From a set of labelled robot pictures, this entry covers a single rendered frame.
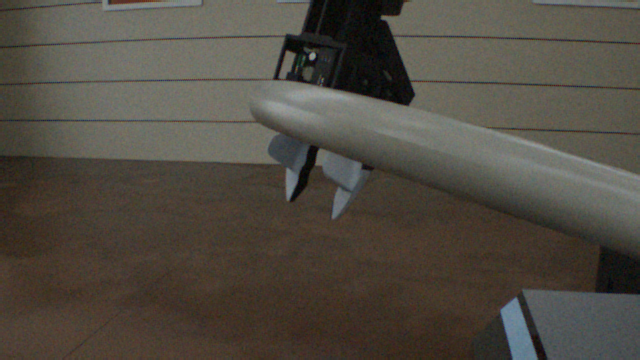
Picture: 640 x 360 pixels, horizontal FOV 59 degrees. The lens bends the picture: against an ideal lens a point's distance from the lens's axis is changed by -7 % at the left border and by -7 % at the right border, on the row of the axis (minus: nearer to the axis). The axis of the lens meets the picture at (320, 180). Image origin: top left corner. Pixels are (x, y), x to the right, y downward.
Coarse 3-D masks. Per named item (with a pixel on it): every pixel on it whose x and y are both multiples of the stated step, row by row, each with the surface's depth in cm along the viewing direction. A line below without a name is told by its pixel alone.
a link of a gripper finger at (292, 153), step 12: (276, 144) 57; (288, 144) 58; (300, 144) 59; (276, 156) 57; (288, 156) 58; (300, 156) 59; (312, 156) 59; (288, 168) 60; (300, 168) 59; (312, 168) 60; (288, 180) 60; (300, 180) 59; (288, 192) 60; (300, 192) 60
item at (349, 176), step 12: (324, 156) 52; (336, 156) 53; (324, 168) 52; (336, 168) 53; (348, 168) 54; (360, 168) 55; (336, 180) 53; (348, 180) 55; (360, 180) 55; (336, 192) 56; (348, 192) 55; (336, 204) 56; (348, 204) 56; (336, 216) 56
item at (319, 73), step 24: (312, 0) 52; (336, 0) 52; (360, 0) 52; (384, 0) 52; (312, 24) 53; (336, 24) 53; (360, 24) 54; (288, 48) 54; (312, 48) 53; (336, 48) 52; (360, 48) 54; (288, 72) 54; (312, 72) 53; (336, 72) 50; (360, 72) 53; (384, 72) 55
